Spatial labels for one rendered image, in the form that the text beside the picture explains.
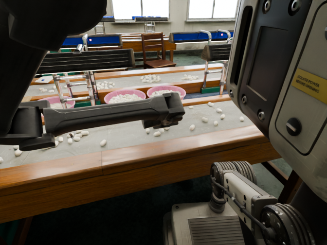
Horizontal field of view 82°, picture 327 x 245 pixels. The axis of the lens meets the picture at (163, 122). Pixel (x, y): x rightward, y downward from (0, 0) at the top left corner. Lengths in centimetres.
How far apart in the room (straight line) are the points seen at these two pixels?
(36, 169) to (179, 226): 60
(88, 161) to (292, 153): 69
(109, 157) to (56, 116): 34
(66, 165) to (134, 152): 25
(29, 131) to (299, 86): 48
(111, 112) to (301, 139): 41
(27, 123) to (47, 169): 34
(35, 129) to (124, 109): 21
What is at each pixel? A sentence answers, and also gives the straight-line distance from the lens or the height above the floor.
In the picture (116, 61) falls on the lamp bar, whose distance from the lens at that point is 86.
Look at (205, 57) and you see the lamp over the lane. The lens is 100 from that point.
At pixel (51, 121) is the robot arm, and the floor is 104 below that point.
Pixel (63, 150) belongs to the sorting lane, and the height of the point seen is 74.
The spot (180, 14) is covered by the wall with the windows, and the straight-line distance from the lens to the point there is 621.
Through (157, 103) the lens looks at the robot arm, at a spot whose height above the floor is 103.
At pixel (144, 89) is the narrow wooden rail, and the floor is 75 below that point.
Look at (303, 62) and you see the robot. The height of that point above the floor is 123.
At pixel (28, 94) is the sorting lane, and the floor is 74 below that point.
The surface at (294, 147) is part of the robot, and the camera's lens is 20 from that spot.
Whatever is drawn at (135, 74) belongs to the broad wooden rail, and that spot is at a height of 76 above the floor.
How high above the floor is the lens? 127
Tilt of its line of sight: 32 degrees down
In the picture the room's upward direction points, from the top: straight up
